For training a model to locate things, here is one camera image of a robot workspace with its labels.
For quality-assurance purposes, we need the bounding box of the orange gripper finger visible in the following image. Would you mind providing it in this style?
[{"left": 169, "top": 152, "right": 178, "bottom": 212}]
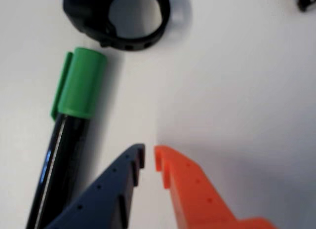
[{"left": 154, "top": 145, "right": 279, "bottom": 229}]

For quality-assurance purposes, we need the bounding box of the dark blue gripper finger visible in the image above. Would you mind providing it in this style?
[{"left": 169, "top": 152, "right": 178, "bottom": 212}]
[{"left": 45, "top": 143, "right": 146, "bottom": 229}]

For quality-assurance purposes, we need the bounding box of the black marker with green cap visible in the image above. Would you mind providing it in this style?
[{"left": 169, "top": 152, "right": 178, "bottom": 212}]
[{"left": 26, "top": 46, "right": 108, "bottom": 229}]

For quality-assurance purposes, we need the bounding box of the black cylindrical battery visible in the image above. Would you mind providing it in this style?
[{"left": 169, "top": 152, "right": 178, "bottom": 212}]
[{"left": 291, "top": 0, "right": 316, "bottom": 12}]

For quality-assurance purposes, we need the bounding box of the black ring-shaped strap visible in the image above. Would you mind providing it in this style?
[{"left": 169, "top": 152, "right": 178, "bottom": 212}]
[{"left": 63, "top": 0, "right": 171, "bottom": 51}]

